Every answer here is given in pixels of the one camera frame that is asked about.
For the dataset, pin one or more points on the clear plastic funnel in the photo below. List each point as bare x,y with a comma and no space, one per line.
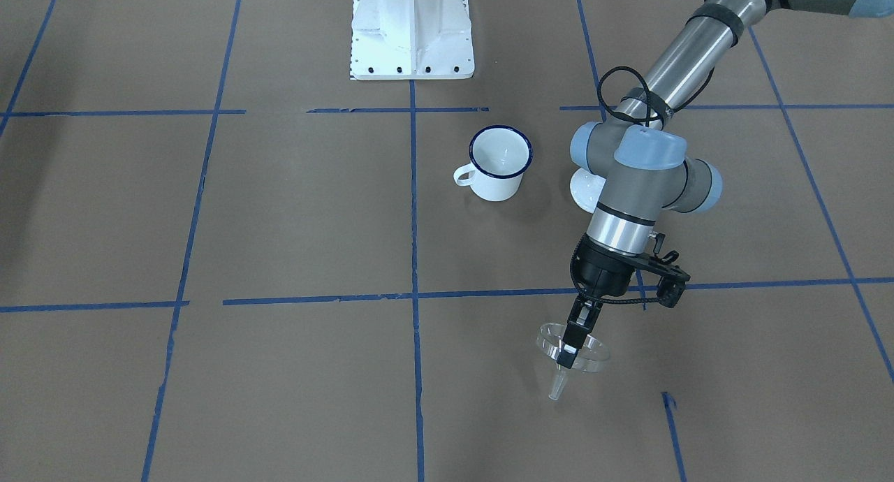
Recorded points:
592,357

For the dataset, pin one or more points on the white ceramic lid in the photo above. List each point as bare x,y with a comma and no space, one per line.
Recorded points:
585,188

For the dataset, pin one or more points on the white enamel mug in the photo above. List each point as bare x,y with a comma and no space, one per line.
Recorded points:
499,156

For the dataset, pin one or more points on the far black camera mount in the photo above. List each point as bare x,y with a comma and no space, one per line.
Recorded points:
672,279

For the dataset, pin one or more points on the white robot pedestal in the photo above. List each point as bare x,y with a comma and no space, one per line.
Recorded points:
411,39

